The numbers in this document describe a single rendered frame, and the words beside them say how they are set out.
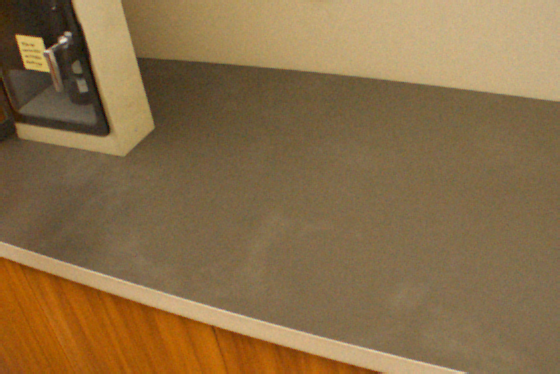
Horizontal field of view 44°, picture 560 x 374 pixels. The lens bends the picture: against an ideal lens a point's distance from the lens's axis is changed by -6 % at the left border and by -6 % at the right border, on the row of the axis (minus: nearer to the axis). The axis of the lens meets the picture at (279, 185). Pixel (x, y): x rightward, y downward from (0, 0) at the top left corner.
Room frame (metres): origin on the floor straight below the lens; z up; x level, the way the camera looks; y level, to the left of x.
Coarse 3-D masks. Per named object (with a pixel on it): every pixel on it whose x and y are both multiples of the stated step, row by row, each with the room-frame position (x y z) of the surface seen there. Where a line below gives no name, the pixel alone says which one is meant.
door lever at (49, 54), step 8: (64, 40) 1.26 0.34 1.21; (48, 48) 1.23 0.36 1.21; (56, 48) 1.24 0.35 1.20; (48, 56) 1.22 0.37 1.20; (48, 64) 1.23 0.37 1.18; (56, 64) 1.23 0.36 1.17; (56, 72) 1.22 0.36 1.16; (56, 80) 1.22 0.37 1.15; (56, 88) 1.23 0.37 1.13; (64, 88) 1.23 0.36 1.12
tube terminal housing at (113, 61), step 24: (72, 0) 1.25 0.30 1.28; (96, 0) 1.29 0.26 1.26; (120, 0) 1.34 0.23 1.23; (96, 24) 1.27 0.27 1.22; (120, 24) 1.32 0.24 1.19; (96, 48) 1.26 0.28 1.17; (120, 48) 1.31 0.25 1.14; (96, 72) 1.25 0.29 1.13; (120, 72) 1.29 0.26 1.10; (120, 96) 1.28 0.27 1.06; (144, 96) 1.33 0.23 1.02; (120, 120) 1.26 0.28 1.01; (144, 120) 1.32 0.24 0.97; (72, 144) 1.33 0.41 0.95; (96, 144) 1.28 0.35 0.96; (120, 144) 1.25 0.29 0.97
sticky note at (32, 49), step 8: (24, 40) 1.33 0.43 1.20; (32, 40) 1.32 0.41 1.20; (40, 40) 1.30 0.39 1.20; (24, 48) 1.33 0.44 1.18; (32, 48) 1.32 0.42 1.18; (40, 48) 1.31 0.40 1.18; (24, 56) 1.34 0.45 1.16; (32, 56) 1.32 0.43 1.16; (40, 56) 1.31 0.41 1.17; (24, 64) 1.34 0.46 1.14; (32, 64) 1.33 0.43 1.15; (40, 64) 1.32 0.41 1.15
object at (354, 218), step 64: (192, 64) 1.61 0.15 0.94; (192, 128) 1.30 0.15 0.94; (256, 128) 1.25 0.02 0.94; (320, 128) 1.21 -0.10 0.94; (384, 128) 1.17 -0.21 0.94; (448, 128) 1.13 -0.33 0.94; (512, 128) 1.09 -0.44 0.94; (0, 192) 1.21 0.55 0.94; (64, 192) 1.16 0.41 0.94; (128, 192) 1.12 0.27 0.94; (192, 192) 1.08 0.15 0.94; (256, 192) 1.04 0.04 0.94; (320, 192) 1.01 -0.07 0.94; (384, 192) 0.97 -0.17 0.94; (448, 192) 0.94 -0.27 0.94; (512, 192) 0.90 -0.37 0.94; (64, 256) 0.96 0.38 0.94; (128, 256) 0.93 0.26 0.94; (192, 256) 0.90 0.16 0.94; (256, 256) 0.87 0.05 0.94; (320, 256) 0.84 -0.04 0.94; (384, 256) 0.82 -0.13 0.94; (448, 256) 0.79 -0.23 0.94; (512, 256) 0.76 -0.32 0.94; (256, 320) 0.74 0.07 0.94; (320, 320) 0.71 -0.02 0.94; (384, 320) 0.69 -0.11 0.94; (448, 320) 0.66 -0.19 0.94; (512, 320) 0.63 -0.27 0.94
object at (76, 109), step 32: (0, 0) 1.35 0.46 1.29; (32, 0) 1.29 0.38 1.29; (64, 0) 1.25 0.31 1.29; (0, 32) 1.37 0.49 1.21; (32, 32) 1.31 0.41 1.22; (64, 32) 1.26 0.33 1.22; (0, 64) 1.39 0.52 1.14; (64, 64) 1.28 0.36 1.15; (32, 96) 1.35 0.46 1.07; (64, 96) 1.29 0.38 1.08; (96, 96) 1.24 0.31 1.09; (64, 128) 1.31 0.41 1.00; (96, 128) 1.26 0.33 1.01
